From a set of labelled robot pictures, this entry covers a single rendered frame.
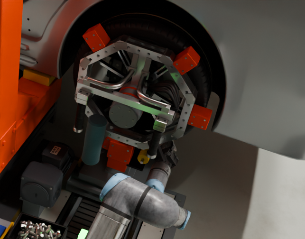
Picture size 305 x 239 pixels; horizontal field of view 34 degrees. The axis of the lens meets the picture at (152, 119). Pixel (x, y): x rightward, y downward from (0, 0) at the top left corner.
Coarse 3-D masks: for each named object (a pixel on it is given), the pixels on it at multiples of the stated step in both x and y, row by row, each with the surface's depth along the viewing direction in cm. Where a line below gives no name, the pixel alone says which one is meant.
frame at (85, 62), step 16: (112, 48) 215; (128, 48) 213; (144, 48) 211; (160, 48) 213; (80, 64) 224; (176, 80) 215; (192, 96) 217; (96, 112) 243; (112, 128) 246; (176, 128) 230; (128, 144) 243; (144, 144) 240
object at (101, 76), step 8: (120, 56) 228; (128, 56) 229; (96, 64) 241; (104, 64) 233; (128, 64) 231; (96, 72) 245; (104, 72) 256; (112, 72) 235; (120, 72) 235; (152, 72) 230; (160, 72) 229; (104, 80) 255; (120, 88) 239; (96, 96) 245; (152, 96) 236; (160, 96) 236; (96, 104) 245; (104, 104) 249; (104, 112) 247; (144, 112) 259; (144, 120) 254; (152, 120) 253; (176, 120) 238; (128, 128) 249; (136, 128) 248; (144, 128) 248; (152, 128) 247
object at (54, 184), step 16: (48, 144) 253; (64, 144) 262; (48, 160) 249; (64, 160) 255; (32, 176) 238; (48, 176) 240; (32, 192) 240; (48, 192) 239; (32, 208) 256; (48, 208) 245
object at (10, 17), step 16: (0, 0) 165; (16, 0) 175; (0, 16) 169; (16, 16) 180; (0, 32) 173; (16, 32) 185; (0, 48) 177; (16, 48) 190; (0, 64) 181; (16, 64) 195; (0, 80) 186; (16, 80) 201; (0, 96) 191; (16, 96) 207; (0, 112) 196; (16, 112) 213; (0, 128) 202; (0, 144) 207; (0, 160) 213
